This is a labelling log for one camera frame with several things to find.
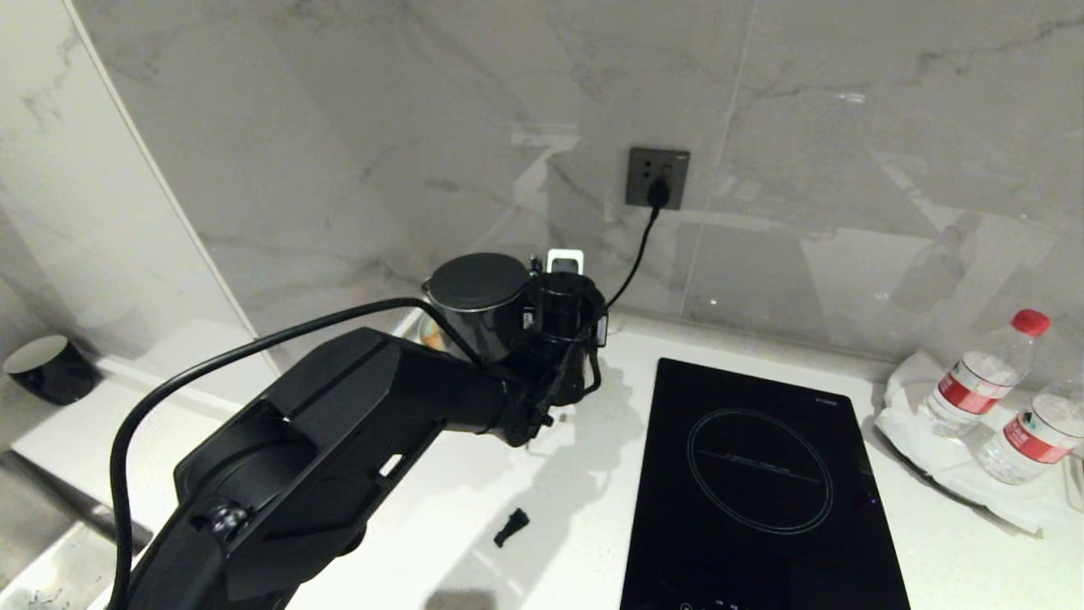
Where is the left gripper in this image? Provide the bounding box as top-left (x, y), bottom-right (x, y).
top-left (530, 271), bottom-right (609, 350)

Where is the black electric kettle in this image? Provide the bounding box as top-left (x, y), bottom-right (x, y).
top-left (422, 252), bottom-right (543, 367)

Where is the small black plastic piece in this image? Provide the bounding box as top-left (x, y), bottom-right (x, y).
top-left (494, 507), bottom-right (531, 548)

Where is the black induction cooktop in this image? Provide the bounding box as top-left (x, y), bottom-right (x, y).
top-left (620, 358), bottom-right (912, 610)

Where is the white crumpled cloth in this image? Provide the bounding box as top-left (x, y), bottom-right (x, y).
top-left (872, 351), bottom-right (1084, 535)

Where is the water bottle with red cap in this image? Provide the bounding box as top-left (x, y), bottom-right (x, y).
top-left (923, 309), bottom-right (1052, 438)

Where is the clear water bottle red label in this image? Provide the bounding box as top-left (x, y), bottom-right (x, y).
top-left (974, 381), bottom-right (1084, 486)

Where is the black cup with white interior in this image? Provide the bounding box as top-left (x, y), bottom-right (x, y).
top-left (3, 335), bottom-right (102, 406)

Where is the grey kitchen sink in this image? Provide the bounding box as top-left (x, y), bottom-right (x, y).
top-left (0, 449), bottom-right (155, 610)

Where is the black power cord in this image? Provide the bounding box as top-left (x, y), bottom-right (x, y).
top-left (603, 207), bottom-right (662, 311)

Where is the grey wall socket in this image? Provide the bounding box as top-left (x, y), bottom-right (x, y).
top-left (626, 147), bottom-right (691, 211)

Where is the black cable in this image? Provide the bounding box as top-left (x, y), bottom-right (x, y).
top-left (108, 297), bottom-right (489, 610)

